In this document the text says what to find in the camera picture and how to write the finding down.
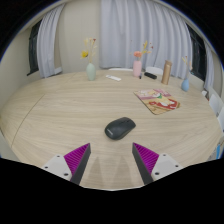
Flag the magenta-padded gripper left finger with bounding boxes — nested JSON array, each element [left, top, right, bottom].
[[42, 143, 92, 186]]

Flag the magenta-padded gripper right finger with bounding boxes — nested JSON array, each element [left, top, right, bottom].
[[132, 142, 183, 186]]

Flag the black computer mouse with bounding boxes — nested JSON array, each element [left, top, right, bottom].
[[104, 116, 137, 141]]

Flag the blue vase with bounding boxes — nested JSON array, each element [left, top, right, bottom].
[[181, 77, 191, 93]]

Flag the small black box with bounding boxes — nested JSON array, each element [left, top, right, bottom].
[[143, 71, 158, 80]]

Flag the white chair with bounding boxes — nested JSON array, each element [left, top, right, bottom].
[[108, 67, 134, 72], [145, 66, 164, 76], [208, 87, 224, 116], [216, 107, 224, 134]]

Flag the white remote control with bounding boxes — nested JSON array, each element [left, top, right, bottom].
[[105, 74, 122, 82]]

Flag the pale green vase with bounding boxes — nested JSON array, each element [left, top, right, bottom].
[[86, 62, 97, 81]]

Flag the bronze drink bottle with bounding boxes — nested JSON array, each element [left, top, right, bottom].
[[161, 59, 173, 86]]

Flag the pink vase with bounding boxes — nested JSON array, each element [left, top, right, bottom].
[[132, 60, 143, 78]]

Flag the beige dried flower bunch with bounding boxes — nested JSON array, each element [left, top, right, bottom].
[[181, 55, 194, 80]]

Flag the orange dried flower bunch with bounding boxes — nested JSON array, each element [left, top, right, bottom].
[[130, 40, 154, 62]]

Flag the narrow white curtain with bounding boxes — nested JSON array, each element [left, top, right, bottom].
[[203, 43, 215, 91], [36, 3, 66, 79]]

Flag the yellow dried flower bunch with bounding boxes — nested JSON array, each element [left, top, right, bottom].
[[80, 37, 98, 64]]

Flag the dark window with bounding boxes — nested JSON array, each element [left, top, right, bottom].
[[186, 24, 208, 83], [27, 19, 44, 76]]

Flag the wide white curtain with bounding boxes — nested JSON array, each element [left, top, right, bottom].
[[99, 0, 193, 80]]

